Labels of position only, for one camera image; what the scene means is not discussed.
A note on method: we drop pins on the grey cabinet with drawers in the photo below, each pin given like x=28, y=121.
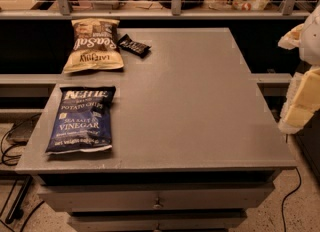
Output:
x=189, y=126

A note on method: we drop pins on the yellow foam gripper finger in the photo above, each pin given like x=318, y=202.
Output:
x=291, y=39
x=302, y=101

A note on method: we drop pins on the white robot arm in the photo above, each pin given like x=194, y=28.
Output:
x=309, y=48

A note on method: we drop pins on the grey metal shelf rack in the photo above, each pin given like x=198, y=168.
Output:
x=148, y=9

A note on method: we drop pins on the brown sea salt chip bag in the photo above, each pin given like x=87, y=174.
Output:
x=95, y=46

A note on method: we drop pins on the metal drawer knob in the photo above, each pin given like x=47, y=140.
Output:
x=157, y=204

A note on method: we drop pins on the dark box on floor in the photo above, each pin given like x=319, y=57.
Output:
x=20, y=133

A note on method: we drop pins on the blue Kettle chip bag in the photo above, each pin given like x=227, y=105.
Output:
x=83, y=122

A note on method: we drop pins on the small black snack packet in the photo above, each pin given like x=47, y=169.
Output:
x=136, y=48

